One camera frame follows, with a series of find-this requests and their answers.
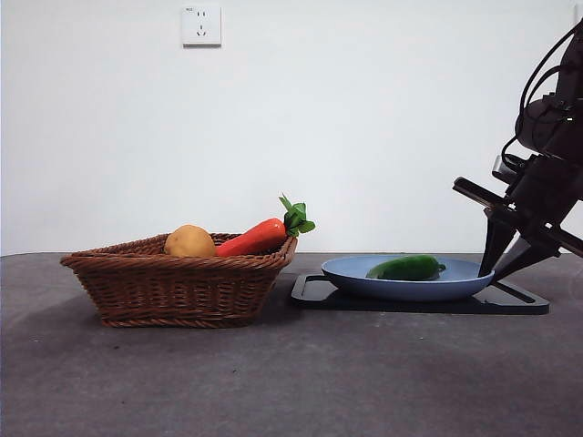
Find green pepper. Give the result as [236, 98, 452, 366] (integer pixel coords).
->
[366, 255, 447, 280]

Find blue round plate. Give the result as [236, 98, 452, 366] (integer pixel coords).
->
[321, 254, 496, 303]

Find black rectangular tray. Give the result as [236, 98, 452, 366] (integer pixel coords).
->
[291, 273, 551, 316]

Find orange carrot with green leaves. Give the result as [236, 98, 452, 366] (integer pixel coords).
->
[214, 193, 316, 259]

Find yellow-brown potato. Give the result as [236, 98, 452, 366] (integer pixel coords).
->
[164, 225, 216, 259]

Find brown wicker basket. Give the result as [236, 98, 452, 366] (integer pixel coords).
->
[60, 232, 299, 329]

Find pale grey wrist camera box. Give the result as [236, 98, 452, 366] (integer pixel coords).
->
[492, 153, 526, 182]

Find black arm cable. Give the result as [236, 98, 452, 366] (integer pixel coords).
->
[518, 21, 582, 115]
[522, 66, 564, 108]

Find white wall power socket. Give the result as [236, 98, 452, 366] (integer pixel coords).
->
[182, 5, 222, 48]

